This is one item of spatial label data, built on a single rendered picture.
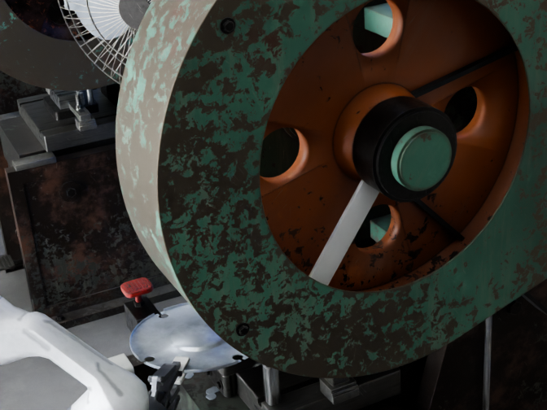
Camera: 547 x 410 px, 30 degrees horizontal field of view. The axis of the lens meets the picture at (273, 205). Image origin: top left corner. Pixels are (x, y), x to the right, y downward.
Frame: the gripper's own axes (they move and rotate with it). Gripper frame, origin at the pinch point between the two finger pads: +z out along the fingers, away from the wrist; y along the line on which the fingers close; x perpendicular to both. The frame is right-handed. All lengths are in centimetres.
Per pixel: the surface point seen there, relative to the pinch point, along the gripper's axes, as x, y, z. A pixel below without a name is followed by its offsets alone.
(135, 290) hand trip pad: 21.3, -1.4, 36.2
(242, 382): -9.7, -9.4, 12.1
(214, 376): -2.1, -11.4, 17.1
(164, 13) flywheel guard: -12, 76, -27
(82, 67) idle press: 66, 30, 127
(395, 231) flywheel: -43, 33, -4
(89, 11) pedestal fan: 45, 55, 86
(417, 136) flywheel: -48, 56, -20
